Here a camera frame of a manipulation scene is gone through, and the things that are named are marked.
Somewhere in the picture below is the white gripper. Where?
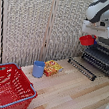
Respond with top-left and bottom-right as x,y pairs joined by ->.
79,18 -> 109,47

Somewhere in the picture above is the red plastic bowl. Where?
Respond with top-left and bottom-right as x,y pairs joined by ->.
77,32 -> 97,49

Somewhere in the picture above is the yellow red snack box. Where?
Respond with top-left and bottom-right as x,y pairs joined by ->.
42,58 -> 65,80

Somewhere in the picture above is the black toaster oven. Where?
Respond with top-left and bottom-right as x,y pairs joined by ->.
78,32 -> 109,79

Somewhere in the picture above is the blue plastic cup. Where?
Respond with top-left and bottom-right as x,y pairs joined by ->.
30,59 -> 47,80

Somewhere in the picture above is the woven folding screen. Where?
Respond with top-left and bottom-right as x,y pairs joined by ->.
0,0 -> 109,88

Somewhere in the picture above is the red plastic shopping basket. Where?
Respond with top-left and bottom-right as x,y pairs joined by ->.
0,61 -> 43,109

